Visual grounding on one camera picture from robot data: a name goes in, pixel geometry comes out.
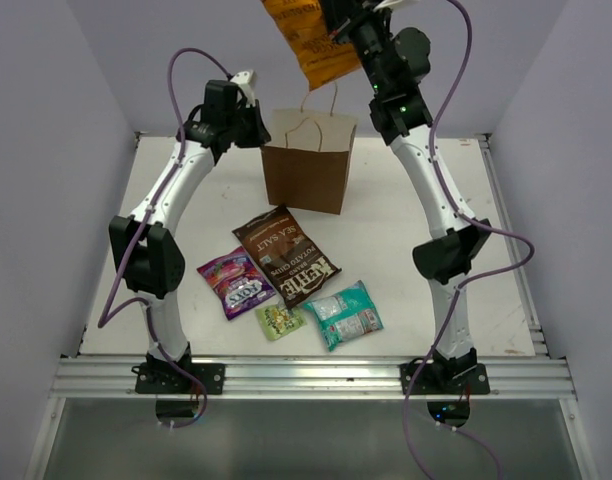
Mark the aluminium right side rail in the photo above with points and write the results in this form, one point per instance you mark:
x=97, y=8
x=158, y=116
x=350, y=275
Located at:
x=516, y=251

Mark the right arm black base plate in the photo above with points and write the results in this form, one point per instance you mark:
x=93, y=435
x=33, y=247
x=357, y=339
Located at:
x=435, y=379

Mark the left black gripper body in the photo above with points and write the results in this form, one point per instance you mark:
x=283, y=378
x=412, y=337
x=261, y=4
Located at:
x=242, y=124

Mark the small green snack packet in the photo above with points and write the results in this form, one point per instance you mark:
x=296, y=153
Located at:
x=277, y=321

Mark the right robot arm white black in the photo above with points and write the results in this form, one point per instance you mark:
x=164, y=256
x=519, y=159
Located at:
x=395, y=64

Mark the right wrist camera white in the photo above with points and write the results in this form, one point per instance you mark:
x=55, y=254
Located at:
x=393, y=4

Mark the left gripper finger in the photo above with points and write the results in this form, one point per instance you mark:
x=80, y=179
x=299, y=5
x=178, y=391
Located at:
x=257, y=126
x=256, y=138

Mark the brown Kettle sea salt chips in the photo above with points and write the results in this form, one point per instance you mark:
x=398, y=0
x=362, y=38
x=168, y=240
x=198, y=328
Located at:
x=290, y=260

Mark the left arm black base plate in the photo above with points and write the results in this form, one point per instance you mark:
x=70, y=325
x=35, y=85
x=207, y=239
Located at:
x=164, y=380

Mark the brown paper bag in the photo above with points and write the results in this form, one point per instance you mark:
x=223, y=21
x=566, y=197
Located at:
x=306, y=164

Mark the orange Kettle honey dijon chips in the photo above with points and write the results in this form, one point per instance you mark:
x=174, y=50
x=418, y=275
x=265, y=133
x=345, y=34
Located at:
x=302, y=25

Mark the teal snack packet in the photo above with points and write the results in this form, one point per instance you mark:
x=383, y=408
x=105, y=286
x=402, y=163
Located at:
x=345, y=316

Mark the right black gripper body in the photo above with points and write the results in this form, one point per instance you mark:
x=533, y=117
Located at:
x=361, y=28

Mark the aluminium front rail frame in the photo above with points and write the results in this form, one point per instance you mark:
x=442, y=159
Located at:
x=328, y=378

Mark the purple Fox's candy bag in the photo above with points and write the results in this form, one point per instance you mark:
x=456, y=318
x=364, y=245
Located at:
x=237, y=282

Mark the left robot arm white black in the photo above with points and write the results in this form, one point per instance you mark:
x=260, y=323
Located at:
x=147, y=257

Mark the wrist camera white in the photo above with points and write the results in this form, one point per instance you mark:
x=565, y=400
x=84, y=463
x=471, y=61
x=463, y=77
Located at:
x=246, y=80
x=393, y=4

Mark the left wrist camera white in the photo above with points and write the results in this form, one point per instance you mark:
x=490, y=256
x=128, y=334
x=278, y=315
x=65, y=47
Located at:
x=246, y=80

